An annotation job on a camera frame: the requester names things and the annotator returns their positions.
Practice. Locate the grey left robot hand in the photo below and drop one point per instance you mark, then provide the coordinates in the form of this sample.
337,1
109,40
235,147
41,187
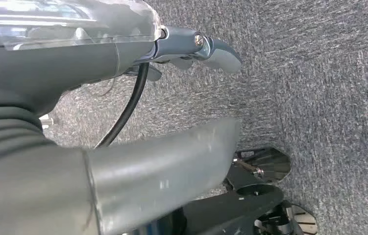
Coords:
57,65

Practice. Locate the black robot leg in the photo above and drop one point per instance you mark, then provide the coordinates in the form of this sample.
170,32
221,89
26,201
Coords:
235,207

